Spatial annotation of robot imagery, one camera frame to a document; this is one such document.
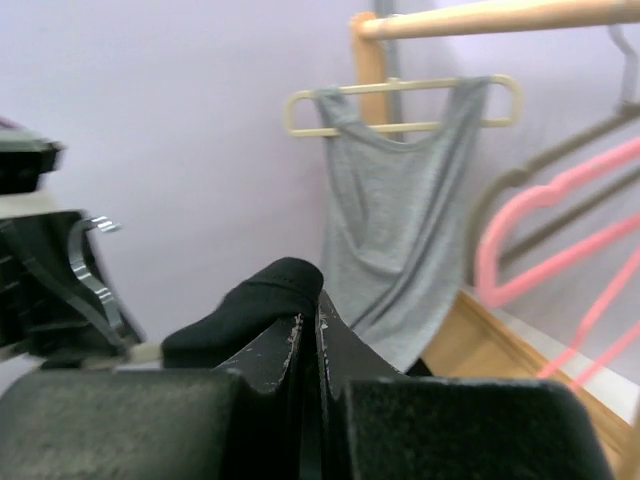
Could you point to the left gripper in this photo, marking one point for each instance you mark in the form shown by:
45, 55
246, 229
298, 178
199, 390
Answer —
44, 307

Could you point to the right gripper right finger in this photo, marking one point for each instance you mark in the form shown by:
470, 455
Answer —
378, 423

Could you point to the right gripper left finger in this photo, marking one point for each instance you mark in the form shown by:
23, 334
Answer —
240, 420

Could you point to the black tank top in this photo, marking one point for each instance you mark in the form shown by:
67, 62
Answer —
287, 288

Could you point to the taupe hanger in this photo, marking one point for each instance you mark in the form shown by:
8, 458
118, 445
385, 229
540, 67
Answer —
552, 159

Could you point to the far grey tank top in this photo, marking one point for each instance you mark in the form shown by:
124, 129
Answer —
393, 256

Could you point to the cream hanger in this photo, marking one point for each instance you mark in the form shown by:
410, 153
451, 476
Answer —
395, 85

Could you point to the wooden clothes rack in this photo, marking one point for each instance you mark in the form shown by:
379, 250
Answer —
479, 18

